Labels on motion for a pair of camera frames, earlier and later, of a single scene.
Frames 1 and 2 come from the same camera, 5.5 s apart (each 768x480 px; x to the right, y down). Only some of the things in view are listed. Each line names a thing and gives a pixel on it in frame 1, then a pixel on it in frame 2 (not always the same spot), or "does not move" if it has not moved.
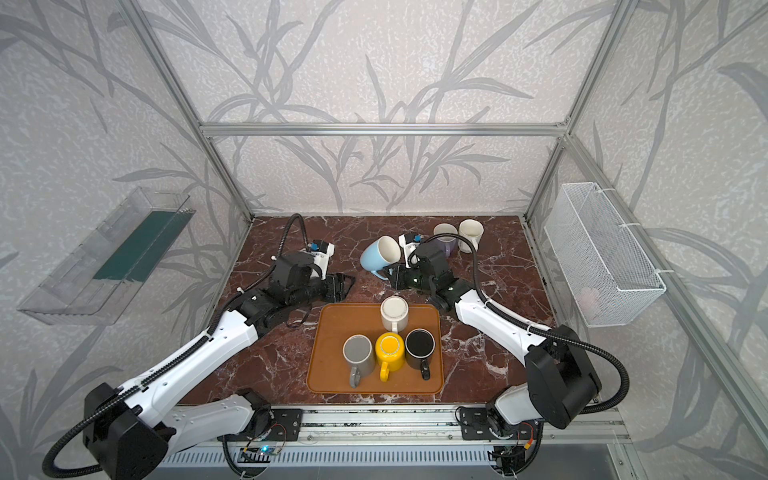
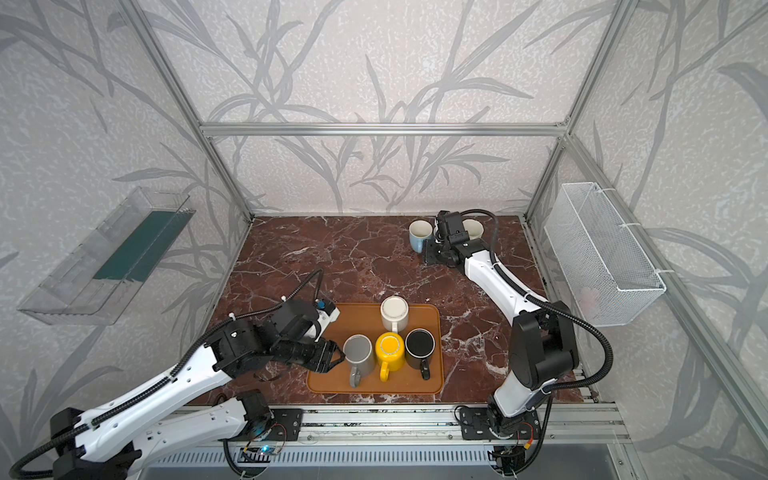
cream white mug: (394, 312) does not move
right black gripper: (410, 279) -> (438, 251)
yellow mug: (390, 354) does not move
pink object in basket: (590, 301) does not move
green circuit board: (259, 451) does not move
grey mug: (358, 353) does not move
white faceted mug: (473, 230) does not move
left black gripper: (327, 287) -> (321, 355)
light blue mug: (380, 253) -> (419, 231)
